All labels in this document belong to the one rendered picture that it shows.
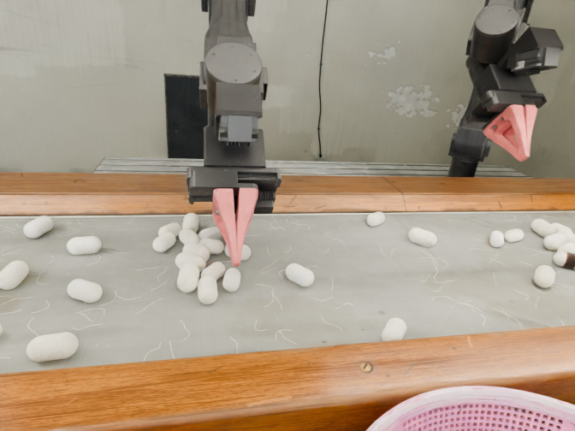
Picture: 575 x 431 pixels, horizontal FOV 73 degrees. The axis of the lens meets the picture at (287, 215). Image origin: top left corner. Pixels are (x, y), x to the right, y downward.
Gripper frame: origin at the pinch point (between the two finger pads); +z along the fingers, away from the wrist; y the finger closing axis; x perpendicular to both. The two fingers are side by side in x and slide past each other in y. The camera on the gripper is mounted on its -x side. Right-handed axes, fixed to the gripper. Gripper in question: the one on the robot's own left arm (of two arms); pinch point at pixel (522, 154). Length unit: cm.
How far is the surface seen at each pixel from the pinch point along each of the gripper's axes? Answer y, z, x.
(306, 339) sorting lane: -37.7, 24.6, -5.9
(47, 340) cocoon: -58, 23, -7
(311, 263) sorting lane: -34.1, 15.0, 2.2
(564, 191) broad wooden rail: 19.3, 0.0, 12.0
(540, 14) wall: 140, -151, 80
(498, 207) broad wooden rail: 3.5, 3.3, 11.5
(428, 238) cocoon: -17.3, 11.9, 2.8
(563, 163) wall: 139, -66, 103
